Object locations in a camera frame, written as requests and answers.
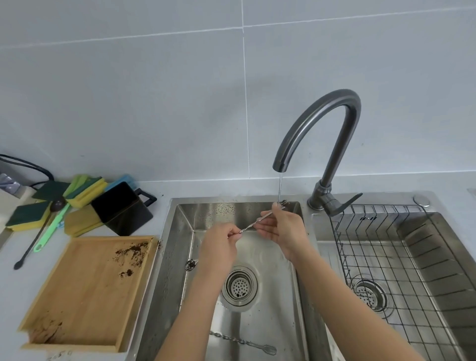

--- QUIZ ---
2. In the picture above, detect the black square container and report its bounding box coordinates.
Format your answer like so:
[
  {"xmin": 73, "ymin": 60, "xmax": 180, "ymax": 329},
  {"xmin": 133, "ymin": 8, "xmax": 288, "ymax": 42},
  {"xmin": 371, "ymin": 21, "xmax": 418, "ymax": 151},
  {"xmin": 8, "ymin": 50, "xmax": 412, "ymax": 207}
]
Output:
[{"xmin": 91, "ymin": 181, "xmax": 158, "ymax": 237}]

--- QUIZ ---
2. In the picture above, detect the round metal drain strainer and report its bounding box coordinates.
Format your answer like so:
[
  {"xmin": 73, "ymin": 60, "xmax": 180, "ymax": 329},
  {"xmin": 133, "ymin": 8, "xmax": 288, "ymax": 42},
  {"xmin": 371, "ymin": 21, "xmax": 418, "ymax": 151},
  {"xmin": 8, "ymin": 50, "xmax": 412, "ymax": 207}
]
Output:
[
  {"xmin": 351, "ymin": 279, "xmax": 387, "ymax": 313},
  {"xmin": 222, "ymin": 265, "xmax": 259, "ymax": 308}
]

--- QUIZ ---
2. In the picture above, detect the grey gooseneck faucet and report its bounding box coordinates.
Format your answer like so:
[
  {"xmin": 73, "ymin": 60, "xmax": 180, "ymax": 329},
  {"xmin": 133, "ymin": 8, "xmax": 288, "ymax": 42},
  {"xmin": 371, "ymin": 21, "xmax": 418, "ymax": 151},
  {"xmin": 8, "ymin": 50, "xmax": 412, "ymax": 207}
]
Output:
[{"xmin": 272, "ymin": 89, "xmax": 363, "ymax": 218}]

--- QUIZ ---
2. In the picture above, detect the person's left forearm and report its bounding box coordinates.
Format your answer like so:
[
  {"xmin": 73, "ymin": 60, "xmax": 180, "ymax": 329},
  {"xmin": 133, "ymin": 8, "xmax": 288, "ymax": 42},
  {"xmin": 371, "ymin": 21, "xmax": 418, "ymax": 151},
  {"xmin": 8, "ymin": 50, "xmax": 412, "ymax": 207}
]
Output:
[{"xmin": 154, "ymin": 266, "xmax": 229, "ymax": 361}]

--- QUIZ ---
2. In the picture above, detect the black wire dish rack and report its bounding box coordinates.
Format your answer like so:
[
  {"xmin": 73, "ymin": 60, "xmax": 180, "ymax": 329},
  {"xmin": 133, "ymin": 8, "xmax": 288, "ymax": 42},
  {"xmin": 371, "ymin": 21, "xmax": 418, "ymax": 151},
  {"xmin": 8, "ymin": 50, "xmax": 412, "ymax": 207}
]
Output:
[{"xmin": 329, "ymin": 203, "xmax": 476, "ymax": 361}]

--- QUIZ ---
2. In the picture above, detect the stainless steel double sink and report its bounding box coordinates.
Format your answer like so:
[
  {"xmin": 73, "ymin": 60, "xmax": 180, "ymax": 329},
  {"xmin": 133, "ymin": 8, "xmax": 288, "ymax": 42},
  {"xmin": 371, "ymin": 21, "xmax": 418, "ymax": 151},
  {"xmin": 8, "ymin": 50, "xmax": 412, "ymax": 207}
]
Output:
[{"xmin": 128, "ymin": 191, "xmax": 476, "ymax": 361}]

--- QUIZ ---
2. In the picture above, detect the green plastic handle brush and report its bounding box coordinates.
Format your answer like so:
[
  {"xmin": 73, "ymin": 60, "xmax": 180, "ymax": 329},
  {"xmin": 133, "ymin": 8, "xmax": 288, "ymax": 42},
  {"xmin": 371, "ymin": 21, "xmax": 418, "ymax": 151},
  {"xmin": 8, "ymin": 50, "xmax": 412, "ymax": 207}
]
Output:
[{"xmin": 33, "ymin": 203, "xmax": 72, "ymax": 254}]

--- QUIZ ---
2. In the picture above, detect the person's right forearm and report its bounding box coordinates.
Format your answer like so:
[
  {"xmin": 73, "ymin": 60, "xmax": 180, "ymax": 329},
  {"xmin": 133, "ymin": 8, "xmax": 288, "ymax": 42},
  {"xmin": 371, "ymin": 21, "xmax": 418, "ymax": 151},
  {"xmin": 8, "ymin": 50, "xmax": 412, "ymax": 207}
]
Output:
[{"xmin": 286, "ymin": 250, "xmax": 427, "ymax": 361}]

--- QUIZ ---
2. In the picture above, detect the dark green scouring pad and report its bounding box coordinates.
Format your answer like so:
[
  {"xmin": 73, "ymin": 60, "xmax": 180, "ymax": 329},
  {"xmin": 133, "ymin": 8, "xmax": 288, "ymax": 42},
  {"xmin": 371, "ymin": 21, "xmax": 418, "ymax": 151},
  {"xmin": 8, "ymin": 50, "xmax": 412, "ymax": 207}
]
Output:
[{"xmin": 31, "ymin": 181, "xmax": 71, "ymax": 202}]

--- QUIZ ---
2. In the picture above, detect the wooden tray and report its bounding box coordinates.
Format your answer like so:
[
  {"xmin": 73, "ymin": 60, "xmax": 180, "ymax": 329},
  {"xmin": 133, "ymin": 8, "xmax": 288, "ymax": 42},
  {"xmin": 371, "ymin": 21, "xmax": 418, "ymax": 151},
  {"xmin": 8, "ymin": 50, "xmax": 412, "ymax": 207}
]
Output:
[{"xmin": 18, "ymin": 235, "xmax": 161, "ymax": 353}]

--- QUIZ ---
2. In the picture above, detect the person's right hand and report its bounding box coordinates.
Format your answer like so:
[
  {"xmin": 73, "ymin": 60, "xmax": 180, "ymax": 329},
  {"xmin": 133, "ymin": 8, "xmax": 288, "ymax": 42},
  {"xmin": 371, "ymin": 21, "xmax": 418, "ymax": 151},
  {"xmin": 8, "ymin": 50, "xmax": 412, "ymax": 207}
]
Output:
[{"xmin": 258, "ymin": 203, "xmax": 311, "ymax": 261}]

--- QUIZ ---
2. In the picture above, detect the black cable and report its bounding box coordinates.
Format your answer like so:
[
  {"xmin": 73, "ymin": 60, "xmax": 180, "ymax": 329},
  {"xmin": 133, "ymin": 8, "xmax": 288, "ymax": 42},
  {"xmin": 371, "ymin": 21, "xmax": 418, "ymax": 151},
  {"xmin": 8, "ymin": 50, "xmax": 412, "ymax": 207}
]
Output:
[{"xmin": 0, "ymin": 154, "xmax": 55, "ymax": 187}]

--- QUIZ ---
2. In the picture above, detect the white power strip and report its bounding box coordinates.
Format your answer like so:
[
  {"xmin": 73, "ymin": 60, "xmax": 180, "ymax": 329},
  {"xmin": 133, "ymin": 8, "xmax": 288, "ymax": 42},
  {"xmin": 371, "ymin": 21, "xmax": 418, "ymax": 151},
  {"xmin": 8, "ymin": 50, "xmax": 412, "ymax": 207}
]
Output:
[{"xmin": 0, "ymin": 173, "xmax": 35, "ymax": 198}]

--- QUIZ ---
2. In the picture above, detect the twisted handle metal spoon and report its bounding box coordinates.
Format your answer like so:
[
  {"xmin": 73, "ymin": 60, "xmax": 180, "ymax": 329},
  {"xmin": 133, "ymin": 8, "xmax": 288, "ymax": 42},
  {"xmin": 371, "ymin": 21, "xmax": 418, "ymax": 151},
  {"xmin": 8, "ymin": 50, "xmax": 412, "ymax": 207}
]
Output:
[{"xmin": 209, "ymin": 331, "xmax": 278, "ymax": 356}]

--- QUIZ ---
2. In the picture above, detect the long black spoon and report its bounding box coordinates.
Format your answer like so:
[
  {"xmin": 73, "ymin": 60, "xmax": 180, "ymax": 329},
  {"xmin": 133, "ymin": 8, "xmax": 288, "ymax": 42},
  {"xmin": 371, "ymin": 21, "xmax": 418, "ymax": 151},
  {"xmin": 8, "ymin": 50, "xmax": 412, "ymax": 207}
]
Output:
[{"xmin": 13, "ymin": 197, "xmax": 68, "ymax": 271}]

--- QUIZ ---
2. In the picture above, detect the blue sponge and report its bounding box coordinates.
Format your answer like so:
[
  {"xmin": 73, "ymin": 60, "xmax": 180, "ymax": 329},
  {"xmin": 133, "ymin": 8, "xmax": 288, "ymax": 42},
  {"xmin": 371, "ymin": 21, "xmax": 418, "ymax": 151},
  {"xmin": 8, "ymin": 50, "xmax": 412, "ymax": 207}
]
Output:
[{"xmin": 104, "ymin": 174, "xmax": 138, "ymax": 193}]

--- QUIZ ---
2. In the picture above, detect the person's left hand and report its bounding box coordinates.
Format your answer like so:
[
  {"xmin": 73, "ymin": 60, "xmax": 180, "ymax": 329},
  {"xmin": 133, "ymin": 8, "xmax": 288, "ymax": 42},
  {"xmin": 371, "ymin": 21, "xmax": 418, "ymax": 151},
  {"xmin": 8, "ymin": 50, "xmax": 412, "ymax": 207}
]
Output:
[{"xmin": 199, "ymin": 224, "xmax": 243, "ymax": 278}]

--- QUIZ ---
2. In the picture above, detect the thin metal fork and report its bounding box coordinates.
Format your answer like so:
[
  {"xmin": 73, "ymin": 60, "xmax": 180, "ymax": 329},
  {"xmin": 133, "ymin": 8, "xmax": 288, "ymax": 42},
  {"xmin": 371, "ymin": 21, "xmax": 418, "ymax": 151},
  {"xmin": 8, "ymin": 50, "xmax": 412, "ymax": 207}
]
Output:
[{"xmin": 238, "ymin": 200, "xmax": 290, "ymax": 234}]

